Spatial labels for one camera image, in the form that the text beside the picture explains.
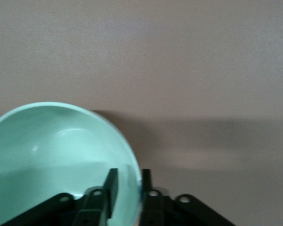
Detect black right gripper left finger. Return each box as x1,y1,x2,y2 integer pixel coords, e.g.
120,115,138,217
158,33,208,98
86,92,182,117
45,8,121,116
0,168,119,226

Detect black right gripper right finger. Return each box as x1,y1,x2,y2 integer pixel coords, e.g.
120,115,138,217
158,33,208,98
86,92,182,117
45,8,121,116
139,169,236,226

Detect mint green bowl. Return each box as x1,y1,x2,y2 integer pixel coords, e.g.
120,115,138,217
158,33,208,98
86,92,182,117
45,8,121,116
0,101,142,226

